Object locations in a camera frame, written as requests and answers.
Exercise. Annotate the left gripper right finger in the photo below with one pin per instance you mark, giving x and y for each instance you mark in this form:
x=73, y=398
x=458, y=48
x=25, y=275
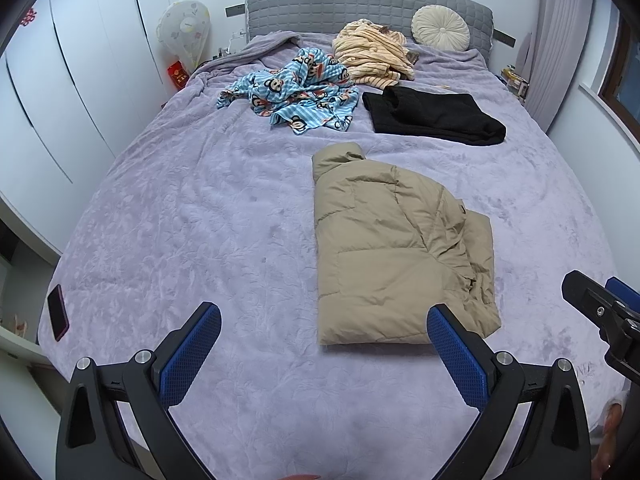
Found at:
x=554, y=441

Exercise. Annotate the items on nightstand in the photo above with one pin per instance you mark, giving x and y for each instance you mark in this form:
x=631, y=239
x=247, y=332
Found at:
x=515, y=83

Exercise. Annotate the blue monkey print pajamas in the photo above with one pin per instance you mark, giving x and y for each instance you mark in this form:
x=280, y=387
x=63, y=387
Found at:
x=313, y=90

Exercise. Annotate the person's right hand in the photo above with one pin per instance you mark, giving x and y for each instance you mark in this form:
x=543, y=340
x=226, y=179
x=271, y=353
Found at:
x=607, y=447

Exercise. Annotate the white wardrobe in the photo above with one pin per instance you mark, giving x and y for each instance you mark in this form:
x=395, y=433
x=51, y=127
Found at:
x=80, y=79

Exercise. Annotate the lavender curtain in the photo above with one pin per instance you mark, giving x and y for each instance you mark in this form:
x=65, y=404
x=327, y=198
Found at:
x=551, y=54

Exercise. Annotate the red box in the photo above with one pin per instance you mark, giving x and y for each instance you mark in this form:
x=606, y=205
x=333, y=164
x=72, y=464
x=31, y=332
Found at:
x=178, y=75

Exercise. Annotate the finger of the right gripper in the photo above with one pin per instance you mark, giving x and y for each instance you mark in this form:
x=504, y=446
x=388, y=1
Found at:
x=591, y=299
x=627, y=295

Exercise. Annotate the beige puffer coat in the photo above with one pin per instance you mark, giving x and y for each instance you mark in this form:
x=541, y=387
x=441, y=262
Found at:
x=391, y=244

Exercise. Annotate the round cream cushion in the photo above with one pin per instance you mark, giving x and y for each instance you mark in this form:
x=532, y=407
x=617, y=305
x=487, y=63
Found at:
x=440, y=28

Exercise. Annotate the yellow striped garment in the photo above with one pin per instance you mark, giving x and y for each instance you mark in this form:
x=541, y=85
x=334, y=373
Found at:
x=373, y=54

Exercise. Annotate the lavender bed blanket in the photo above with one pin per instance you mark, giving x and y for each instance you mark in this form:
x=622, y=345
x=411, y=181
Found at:
x=215, y=204

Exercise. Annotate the grey padded headboard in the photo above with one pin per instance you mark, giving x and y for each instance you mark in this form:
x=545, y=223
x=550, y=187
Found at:
x=263, y=16

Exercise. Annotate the dark smartphone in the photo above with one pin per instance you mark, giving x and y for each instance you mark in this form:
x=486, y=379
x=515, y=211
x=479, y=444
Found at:
x=57, y=312

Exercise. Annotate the white electric fan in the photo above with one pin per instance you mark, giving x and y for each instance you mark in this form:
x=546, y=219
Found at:
x=183, y=30

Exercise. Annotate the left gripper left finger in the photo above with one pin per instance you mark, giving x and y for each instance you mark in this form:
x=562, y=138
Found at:
x=93, y=442

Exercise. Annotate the dark framed window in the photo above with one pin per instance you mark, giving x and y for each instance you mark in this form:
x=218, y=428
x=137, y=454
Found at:
x=621, y=86

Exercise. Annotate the black folded garment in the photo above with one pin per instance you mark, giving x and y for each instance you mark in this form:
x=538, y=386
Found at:
x=450, y=117

